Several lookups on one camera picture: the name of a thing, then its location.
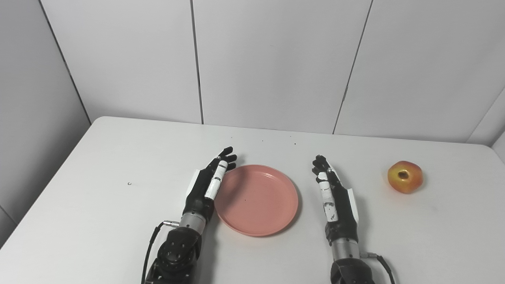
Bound red yellow apple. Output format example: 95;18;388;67
387;161;424;194

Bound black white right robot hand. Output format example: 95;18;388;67
312;155;360;247

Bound pink round plate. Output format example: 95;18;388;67
214;164;299;237

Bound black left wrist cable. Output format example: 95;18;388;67
141;220;180;284

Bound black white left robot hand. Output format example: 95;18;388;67
182;146;238;221

